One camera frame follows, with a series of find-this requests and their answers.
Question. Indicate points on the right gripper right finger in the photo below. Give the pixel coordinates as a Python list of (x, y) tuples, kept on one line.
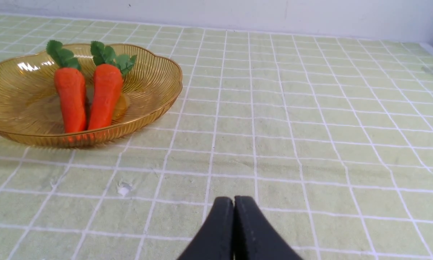
[(254, 238)]

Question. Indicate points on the green checkered tablecloth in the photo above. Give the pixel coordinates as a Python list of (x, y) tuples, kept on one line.
[(333, 137)]

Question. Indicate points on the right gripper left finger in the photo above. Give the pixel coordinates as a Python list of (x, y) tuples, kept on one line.
[(214, 239)]

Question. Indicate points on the amber ribbed plastic plate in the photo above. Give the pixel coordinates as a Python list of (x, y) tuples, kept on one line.
[(30, 110)]

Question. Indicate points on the orange carrot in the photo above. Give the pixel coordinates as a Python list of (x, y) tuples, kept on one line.
[(70, 85), (108, 82)]

